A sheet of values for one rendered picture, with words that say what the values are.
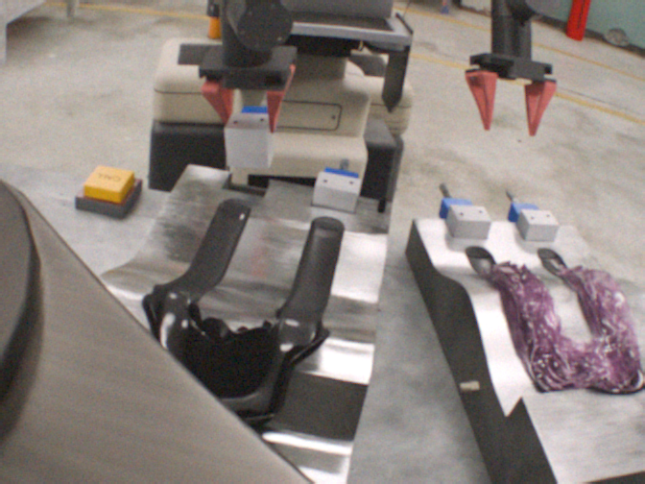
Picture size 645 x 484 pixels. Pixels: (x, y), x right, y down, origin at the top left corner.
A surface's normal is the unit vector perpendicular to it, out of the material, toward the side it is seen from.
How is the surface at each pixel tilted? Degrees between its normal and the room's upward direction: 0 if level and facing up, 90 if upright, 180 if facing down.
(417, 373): 0
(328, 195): 90
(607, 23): 92
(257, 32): 94
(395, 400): 0
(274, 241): 3
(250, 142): 98
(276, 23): 94
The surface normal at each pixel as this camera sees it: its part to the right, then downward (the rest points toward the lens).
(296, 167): 0.11, 0.67
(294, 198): 0.14, -0.83
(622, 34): -0.25, 0.51
